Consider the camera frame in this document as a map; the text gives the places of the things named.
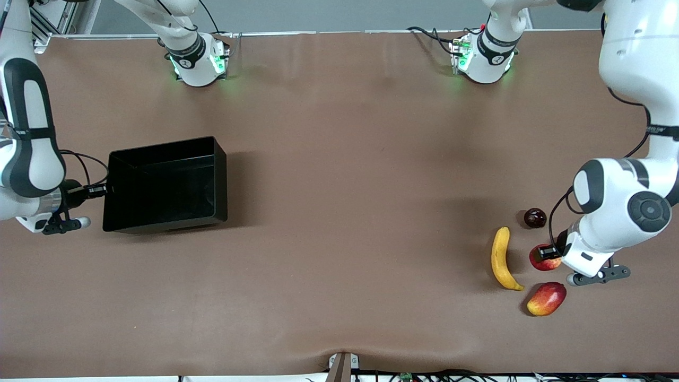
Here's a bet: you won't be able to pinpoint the red yellow apple with stem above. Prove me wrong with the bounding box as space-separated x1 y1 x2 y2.
529 244 563 272

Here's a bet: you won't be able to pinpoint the yellow banana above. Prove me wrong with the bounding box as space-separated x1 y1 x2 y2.
491 227 526 291

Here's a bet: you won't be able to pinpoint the black rectangular plastic box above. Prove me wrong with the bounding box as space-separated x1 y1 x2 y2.
102 136 229 235

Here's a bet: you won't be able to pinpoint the red yellow mango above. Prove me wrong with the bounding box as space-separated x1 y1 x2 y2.
527 282 567 317

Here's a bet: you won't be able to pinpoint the large table cover sheet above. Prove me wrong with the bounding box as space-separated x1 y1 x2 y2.
0 29 679 378

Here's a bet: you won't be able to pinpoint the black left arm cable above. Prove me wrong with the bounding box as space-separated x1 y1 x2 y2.
548 85 654 253

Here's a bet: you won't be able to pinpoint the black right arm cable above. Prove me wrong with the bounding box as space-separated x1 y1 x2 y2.
58 150 109 187

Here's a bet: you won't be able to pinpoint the aluminium frame struts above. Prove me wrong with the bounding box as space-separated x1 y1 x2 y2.
29 0 101 54

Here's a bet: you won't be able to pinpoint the black cable at arm base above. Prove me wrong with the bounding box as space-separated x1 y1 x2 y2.
407 25 458 55
154 0 222 35

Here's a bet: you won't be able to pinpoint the grey table edge bracket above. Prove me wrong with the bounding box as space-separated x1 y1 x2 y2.
328 352 360 382

